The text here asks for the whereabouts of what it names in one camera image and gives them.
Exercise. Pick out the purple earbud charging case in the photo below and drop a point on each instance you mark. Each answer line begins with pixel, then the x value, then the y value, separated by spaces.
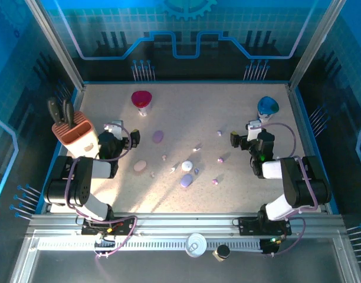
pixel 157 136

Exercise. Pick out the aluminium frame post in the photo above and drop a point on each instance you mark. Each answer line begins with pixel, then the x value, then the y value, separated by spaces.
pixel 315 44
pixel 56 44

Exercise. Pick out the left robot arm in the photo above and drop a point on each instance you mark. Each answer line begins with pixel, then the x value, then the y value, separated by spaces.
pixel 101 169

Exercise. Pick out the lavender earbud charging case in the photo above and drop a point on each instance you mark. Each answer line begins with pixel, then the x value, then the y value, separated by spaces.
pixel 186 180

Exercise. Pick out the white earbud charging case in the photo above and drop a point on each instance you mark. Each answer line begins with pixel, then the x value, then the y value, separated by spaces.
pixel 187 165

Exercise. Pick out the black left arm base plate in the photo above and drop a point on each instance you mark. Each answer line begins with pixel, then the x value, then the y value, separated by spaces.
pixel 123 228

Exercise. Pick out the pink earbud charging case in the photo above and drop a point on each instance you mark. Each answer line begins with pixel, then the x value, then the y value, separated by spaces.
pixel 139 166

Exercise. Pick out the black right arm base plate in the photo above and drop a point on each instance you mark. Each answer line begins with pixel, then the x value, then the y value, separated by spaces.
pixel 248 227

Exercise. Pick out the aluminium table side rail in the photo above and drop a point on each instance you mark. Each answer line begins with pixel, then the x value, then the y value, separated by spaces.
pixel 305 132

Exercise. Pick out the small black-lidded jar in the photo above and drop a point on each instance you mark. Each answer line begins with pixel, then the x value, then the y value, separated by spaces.
pixel 222 252

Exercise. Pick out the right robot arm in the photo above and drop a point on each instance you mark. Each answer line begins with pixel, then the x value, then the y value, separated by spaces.
pixel 272 169

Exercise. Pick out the cup with magenta lid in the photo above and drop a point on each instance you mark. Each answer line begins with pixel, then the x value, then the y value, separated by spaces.
pixel 141 98

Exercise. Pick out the aluminium mounting rail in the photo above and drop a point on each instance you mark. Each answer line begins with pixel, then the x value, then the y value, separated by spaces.
pixel 183 224

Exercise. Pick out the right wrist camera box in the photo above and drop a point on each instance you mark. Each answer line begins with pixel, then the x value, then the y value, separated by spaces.
pixel 253 129

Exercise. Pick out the cup with blue lid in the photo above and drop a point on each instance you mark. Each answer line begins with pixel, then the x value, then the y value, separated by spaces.
pixel 267 103

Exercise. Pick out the white earbud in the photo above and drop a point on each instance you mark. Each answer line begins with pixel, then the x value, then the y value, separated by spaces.
pixel 197 148
pixel 173 169

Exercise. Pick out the terracotta and cream knife block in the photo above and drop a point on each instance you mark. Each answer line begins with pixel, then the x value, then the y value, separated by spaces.
pixel 77 138

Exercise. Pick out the silver tin can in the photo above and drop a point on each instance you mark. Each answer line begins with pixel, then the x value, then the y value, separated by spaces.
pixel 196 246

